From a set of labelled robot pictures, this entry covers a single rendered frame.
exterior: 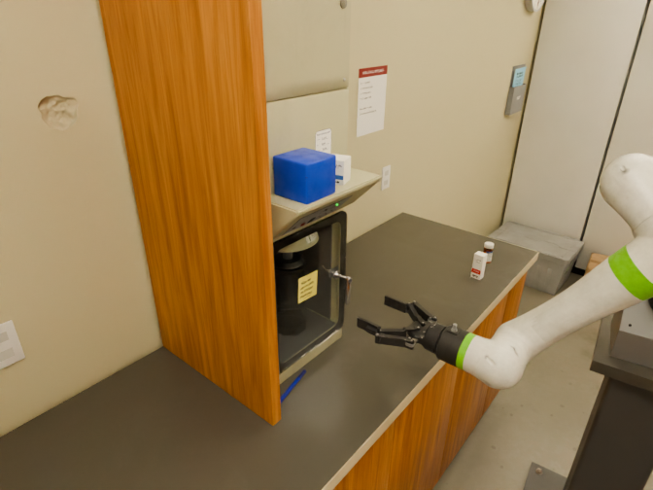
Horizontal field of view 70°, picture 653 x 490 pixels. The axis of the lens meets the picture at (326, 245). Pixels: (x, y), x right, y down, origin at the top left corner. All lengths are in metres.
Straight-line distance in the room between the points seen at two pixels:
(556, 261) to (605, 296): 2.58
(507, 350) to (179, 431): 0.82
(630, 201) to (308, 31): 0.76
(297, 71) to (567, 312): 0.80
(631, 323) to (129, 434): 1.43
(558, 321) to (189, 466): 0.91
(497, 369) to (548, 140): 2.98
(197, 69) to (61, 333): 0.80
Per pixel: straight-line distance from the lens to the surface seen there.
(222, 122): 0.95
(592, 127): 3.89
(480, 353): 1.16
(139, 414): 1.38
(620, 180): 1.15
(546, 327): 1.21
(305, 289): 1.26
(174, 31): 1.03
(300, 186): 1.00
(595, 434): 1.92
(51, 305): 1.38
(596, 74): 3.85
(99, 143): 1.31
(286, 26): 1.05
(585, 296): 1.16
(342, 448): 1.23
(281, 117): 1.05
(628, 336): 1.67
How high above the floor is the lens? 1.88
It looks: 27 degrees down
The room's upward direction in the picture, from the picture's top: 1 degrees clockwise
